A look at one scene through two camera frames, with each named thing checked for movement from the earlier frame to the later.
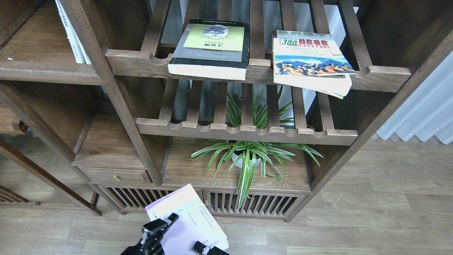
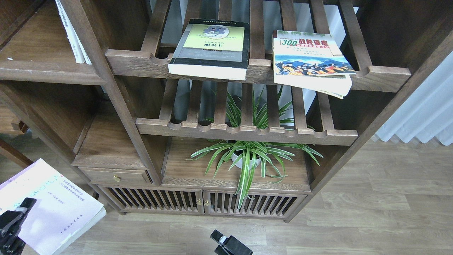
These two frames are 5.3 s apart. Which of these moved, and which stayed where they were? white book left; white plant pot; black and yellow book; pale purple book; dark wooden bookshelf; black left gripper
Moved: pale purple book; black left gripper
Stayed: white book left; white plant pot; black and yellow book; dark wooden bookshelf
